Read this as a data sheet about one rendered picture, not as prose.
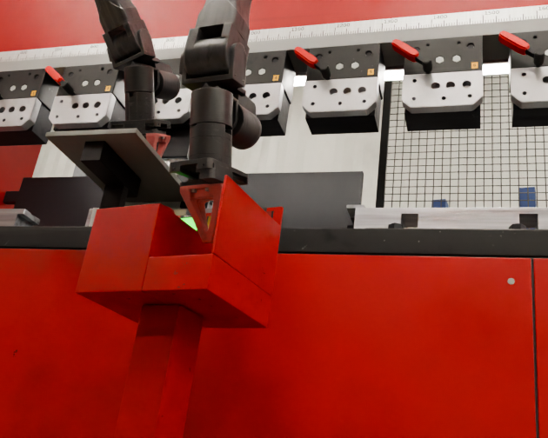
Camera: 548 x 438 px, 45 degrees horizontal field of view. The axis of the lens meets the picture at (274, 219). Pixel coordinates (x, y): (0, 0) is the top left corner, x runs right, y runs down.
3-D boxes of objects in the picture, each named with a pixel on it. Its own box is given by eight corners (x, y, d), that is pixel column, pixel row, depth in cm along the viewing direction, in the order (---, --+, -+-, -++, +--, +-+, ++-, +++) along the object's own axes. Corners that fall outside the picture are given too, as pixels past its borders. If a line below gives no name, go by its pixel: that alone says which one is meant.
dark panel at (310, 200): (-17, 304, 203) (23, 177, 221) (-13, 307, 205) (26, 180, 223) (350, 322, 170) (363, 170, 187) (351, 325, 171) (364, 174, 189)
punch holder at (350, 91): (300, 112, 134) (309, 46, 141) (310, 135, 142) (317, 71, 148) (375, 109, 130) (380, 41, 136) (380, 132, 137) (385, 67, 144)
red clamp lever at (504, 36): (503, 26, 125) (547, 50, 120) (502, 40, 129) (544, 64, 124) (497, 32, 125) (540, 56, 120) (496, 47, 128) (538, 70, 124)
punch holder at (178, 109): (123, 121, 146) (139, 59, 153) (141, 141, 154) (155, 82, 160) (186, 117, 142) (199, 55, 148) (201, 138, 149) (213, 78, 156)
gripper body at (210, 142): (249, 188, 92) (250, 136, 93) (210, 171, 83) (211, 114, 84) (209, 192, 95) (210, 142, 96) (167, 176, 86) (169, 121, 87)
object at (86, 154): (53, 254, 109) (84, 141, 118) (97, 283, 122) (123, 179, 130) (74, 255, 108) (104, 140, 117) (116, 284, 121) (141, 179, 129)
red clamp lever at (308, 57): (297, 43, 137) (330, 65, 132) (302, 55, 141) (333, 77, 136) (290, 48, 137) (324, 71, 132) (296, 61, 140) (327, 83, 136)
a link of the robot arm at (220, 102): (183, 83, 90) (220, 76, 87) (209, 100, 96) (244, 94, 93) (181, 133, 88) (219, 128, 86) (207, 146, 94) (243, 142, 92)
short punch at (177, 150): (142, 166, 144) (151, 129, 148) (146, 170, 146) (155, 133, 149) (184, 165, 141) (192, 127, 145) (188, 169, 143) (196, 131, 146)
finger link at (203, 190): (248, 246, 90) (249, 178, 92) (221, 239, 84) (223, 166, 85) (205, 248, 93) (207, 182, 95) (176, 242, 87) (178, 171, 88)
